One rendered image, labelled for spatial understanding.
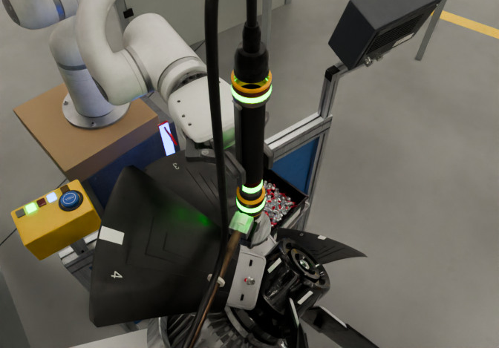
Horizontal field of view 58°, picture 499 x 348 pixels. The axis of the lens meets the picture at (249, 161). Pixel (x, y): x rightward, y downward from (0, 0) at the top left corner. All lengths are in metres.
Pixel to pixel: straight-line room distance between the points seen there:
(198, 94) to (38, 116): 0.80
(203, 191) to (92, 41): 0.37
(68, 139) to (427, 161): 1.85
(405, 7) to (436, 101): 1.62
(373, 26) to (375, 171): 1.33
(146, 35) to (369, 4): 0.68
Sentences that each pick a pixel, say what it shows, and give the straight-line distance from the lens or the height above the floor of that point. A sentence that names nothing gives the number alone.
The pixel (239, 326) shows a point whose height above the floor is 1.19.
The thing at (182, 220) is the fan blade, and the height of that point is 1.36.
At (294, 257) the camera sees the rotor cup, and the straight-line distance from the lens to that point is 0.78.
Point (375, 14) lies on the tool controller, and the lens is 1.23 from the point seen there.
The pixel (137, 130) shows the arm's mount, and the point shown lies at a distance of 1.28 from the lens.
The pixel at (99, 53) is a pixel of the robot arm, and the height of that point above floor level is 1.52.
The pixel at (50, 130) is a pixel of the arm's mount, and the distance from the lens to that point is 1.34.
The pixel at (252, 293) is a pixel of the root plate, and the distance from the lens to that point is 0.76.
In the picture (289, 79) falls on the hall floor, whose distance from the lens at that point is 2.77.
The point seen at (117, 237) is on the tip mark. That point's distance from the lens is 0.63.
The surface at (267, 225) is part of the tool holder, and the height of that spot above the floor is 1.27.
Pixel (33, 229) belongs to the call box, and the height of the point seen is 1.07.
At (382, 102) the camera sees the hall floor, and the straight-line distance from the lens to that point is 2.74.
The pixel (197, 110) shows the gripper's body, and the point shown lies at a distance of 0.63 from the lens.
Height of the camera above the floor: 1.96
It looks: 56 degrees down
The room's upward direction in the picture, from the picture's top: straight up
